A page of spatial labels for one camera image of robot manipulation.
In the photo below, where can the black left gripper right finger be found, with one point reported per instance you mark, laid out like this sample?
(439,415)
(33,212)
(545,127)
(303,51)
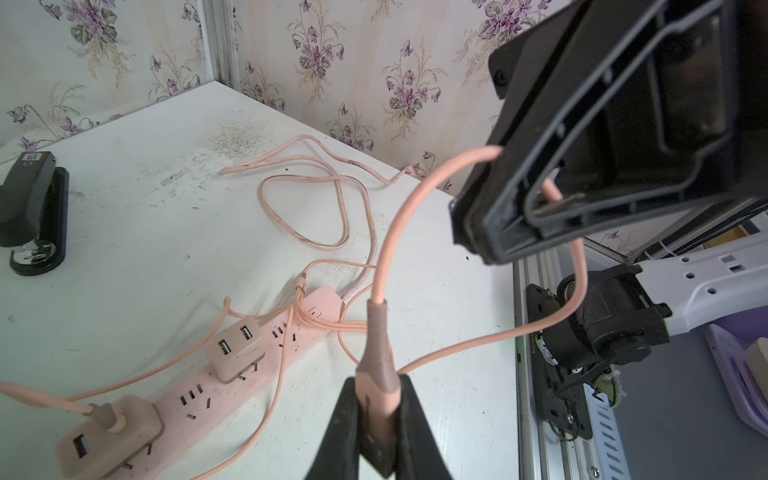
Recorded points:
(418,455)

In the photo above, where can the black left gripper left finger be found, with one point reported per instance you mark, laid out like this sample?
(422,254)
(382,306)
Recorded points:
(339,452)

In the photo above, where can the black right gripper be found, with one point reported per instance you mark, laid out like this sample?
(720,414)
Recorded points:
(690,78)

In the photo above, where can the pink power strip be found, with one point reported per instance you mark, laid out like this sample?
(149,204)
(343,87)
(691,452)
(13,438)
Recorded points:
(199,403)

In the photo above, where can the pink USB charger adapter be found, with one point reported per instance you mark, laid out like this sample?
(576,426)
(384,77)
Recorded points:
(108,438)

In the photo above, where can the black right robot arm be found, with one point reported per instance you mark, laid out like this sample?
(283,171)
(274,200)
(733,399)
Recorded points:
(615,112)

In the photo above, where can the black stapler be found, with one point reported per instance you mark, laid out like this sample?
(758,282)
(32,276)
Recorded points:
(34,213)

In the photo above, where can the aluminium mounting rail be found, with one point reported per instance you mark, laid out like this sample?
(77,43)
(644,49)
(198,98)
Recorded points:
(543,454)

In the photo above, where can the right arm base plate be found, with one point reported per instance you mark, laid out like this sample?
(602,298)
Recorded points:
(565,412)

